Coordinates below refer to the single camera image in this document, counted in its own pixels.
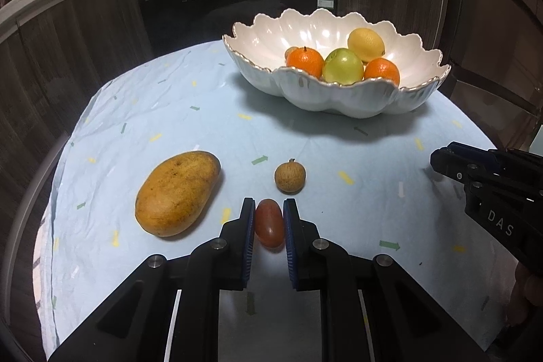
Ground yellow brown mango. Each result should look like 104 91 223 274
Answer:
134 151 221 238

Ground small mandarin orange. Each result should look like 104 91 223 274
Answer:
286 47 324 78

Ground small red grape tomato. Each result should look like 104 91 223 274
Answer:
255 198 284 249

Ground yellow lemon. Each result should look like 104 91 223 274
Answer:
347 27 386 63

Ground brown longan with stem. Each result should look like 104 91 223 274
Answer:
274 159 306 194

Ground green apple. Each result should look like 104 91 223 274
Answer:
322 48 364 85

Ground light blue patterned tablecloth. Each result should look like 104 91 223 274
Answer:
34 42 516 354

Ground large orange mandarin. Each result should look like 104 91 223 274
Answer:
364 58 400 86

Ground brown longan in bowl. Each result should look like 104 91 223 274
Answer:
284 47 299 64

